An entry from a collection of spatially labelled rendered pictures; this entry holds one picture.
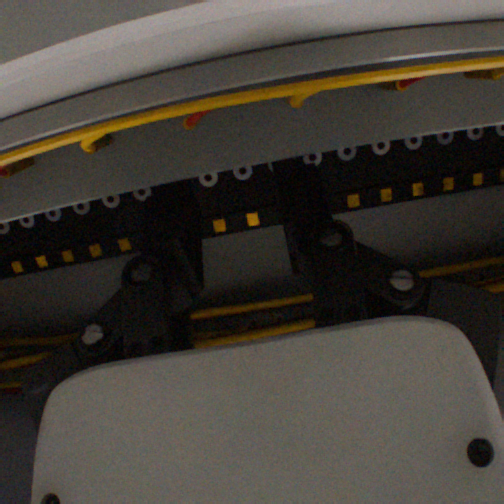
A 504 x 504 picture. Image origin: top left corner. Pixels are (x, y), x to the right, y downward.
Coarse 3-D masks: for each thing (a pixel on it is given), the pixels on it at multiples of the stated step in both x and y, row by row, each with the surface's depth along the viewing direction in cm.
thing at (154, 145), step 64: (384, 64) 8; (448, 64) 6; (128, 128) 8; (192, 128) 7; (256, 128) 8; (320, 128) 8; (384, 128) 8; (448, 128) 8; (0, 192) 9; (64, 192) 9
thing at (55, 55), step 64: (0, 0) 3; (64, 0) 3; (128, 0) 3; (192, 0) 3; (256, 0) 3; (320, 0) 3; (384, 0) 3; (448, 0) 4; (0, 64) 3; (64, 64) 3; (128, 64) 5
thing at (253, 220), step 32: (352, 160) 23; (384, 160) 23; (416, 160) 23; (448, 160) 23; (480, 160) 23; (128, 192) 23; (224, 192) 23; (256, 192) 23; (352, 192) 23; (384, 192) 23; (416, 192) 23; (448, 192) 23; (64, 224) 24; (96, 224) 24; (128, 224) 24; (224, 224) 24; (256, 224) 24; (0, 256) 25; (32, 256) 25; (64, 256) 25; (96, 256) 25
